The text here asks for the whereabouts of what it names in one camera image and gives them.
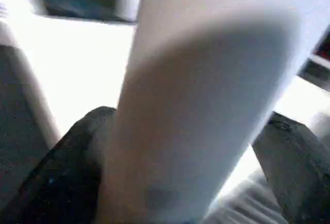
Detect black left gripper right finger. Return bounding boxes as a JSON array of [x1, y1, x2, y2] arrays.
[[252, 111, 330, 224]]

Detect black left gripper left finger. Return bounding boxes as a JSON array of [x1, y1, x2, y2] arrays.
[[15, 106, 119, 224]]

